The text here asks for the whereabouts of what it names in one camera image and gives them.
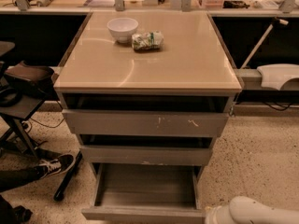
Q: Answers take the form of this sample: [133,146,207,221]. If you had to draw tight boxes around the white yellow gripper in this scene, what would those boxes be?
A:
[205,205,233,224]

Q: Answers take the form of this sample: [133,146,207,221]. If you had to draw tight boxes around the grey bottom drawer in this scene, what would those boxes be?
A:
[82,163,205,224]

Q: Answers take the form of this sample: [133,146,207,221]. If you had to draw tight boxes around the grey drawer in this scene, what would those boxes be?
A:
[82,163,205,224]
[61,92,230,138]
[77,134,216,166]

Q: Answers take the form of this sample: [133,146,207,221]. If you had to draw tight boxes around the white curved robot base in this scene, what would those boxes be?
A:
[257,63,299,91]

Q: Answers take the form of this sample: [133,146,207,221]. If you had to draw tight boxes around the grey middle drawer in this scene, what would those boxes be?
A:
[77,134,216,166]

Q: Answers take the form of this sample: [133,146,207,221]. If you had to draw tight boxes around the grey drawer cabinet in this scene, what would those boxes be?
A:
[53,10,243,185]

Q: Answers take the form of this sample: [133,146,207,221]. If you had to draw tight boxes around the grey top drawer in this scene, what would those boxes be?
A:
[61,92,230,138]

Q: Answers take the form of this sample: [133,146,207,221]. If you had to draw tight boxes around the black chair base leg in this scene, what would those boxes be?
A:
[53,151,82,202]

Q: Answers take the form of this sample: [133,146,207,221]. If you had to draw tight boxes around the black white sneaker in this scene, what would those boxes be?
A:
[36,154,76,179]

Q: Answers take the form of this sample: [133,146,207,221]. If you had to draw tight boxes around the green white snack bag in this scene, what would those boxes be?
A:
[132,31,164,50]

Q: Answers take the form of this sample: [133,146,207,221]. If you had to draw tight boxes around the white stick with tip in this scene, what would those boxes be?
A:
[241,18,289,69]

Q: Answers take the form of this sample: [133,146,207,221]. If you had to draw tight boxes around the white ceramic bowl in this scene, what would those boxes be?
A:
[107,18,139,43]

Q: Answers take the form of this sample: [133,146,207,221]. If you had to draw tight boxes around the black trouser leg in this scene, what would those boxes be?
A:
[0,167,45,192]

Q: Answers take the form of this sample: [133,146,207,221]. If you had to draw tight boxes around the dark brown bag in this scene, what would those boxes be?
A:
[4,61,54,98]

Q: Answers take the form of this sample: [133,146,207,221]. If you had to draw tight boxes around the black side stool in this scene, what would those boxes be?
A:
[0,40,48,158]

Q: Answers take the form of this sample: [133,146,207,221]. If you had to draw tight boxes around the black floor cable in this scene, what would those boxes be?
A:
[29,100,65,130]

